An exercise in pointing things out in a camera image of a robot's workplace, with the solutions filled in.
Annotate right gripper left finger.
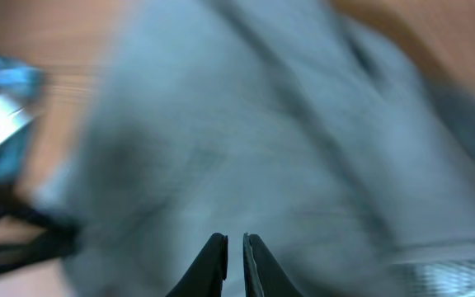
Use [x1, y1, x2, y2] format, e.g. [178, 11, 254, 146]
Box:
[166, 233, 228, 297]

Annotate grey shorts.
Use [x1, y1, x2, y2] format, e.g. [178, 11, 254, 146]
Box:
[35, 1, 475, 296]

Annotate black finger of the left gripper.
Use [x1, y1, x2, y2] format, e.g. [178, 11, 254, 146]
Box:
[0, 185, 78, 275]

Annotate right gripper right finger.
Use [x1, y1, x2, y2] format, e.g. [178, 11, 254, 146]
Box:
[242, 233, 303, 297]

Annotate folded blue denim jeans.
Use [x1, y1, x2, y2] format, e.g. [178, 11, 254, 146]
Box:
[0, 55, 46, 184]

